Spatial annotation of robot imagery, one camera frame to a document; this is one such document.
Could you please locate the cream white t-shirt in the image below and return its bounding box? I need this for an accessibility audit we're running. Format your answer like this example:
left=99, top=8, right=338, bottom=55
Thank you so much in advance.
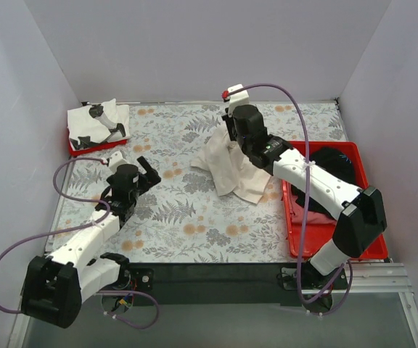
left=190, top=126, right=271, bottom=204

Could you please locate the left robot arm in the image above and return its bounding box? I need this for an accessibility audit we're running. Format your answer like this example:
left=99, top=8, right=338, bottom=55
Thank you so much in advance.
left=21, top=152, right=161, bottom=328

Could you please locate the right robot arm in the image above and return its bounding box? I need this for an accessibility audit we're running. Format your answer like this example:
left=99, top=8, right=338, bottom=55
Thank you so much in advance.
left=223, top=104, right=387, bottom=288

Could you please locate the floral patterned table mat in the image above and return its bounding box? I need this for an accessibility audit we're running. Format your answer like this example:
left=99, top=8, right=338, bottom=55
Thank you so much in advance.
left=62, top=102, right=347, bottom=262

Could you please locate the small red tray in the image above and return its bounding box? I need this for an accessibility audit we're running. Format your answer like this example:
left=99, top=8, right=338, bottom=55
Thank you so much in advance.
left=67, top=123, right=128, bottom=157

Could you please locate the folded white printed t-shirt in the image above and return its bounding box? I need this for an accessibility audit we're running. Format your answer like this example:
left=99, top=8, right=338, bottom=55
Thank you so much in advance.
left=67, top=99, right=130, bottom=139

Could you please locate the black garment in bin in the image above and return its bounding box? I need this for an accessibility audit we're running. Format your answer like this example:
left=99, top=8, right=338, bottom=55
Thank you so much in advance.
left=289, top=146, right=357, bottom=219

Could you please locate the pink garment in bin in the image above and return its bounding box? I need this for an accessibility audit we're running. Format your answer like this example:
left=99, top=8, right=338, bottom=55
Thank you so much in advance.
left=288, top=195, right=336, bottom=225

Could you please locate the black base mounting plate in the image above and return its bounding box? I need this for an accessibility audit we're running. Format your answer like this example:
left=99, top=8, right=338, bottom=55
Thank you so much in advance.
left=96, top=262, right=351, bottom=307

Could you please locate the large red bin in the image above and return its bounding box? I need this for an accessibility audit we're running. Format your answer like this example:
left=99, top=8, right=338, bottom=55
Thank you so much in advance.
left=282, top=141, right=388, bottom=260

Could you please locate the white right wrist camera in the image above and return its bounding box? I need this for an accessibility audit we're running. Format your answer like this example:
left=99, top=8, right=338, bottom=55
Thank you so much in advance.
left=222, top=84, right=250, bottom=116

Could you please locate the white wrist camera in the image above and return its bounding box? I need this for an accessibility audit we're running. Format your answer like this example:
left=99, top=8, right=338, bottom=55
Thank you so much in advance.
left=222, top=84, right=250, bottom=116
left=101, top=151, right=128, bottom=174

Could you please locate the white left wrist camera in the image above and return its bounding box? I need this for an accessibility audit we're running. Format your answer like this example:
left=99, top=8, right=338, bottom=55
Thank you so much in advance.
left=101, top=151, right=128, bottom=174

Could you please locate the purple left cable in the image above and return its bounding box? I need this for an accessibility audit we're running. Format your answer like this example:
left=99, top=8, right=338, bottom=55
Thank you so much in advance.
left=0, top=157, right=160, bottom=330

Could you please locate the aluminium frame rail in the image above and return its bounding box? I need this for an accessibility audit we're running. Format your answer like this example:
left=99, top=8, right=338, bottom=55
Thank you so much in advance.
left=302, top=262, right=418, bottom=347

